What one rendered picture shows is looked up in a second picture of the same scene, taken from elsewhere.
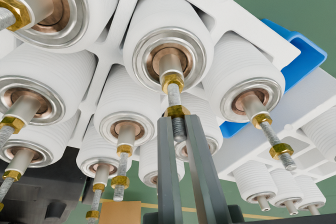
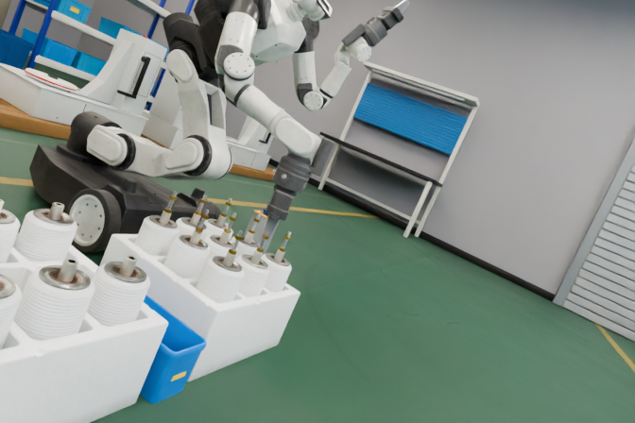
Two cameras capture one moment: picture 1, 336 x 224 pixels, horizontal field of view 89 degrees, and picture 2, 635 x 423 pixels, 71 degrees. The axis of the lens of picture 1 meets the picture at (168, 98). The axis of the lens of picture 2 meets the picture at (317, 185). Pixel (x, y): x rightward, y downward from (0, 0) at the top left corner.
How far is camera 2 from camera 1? 1.19 m
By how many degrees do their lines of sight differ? 91
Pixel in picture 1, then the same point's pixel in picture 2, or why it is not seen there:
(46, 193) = (145, 199)
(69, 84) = (248, 250)
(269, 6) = (193, 395)
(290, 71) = not seen: hidden behind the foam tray
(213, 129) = (204, 253)
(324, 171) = not seen: outside the picture
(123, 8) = not seen: hidden behind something
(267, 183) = (70, 234)
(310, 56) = (164, 360)
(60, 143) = (215, 231)
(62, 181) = (141, 209)
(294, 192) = (13, 228)
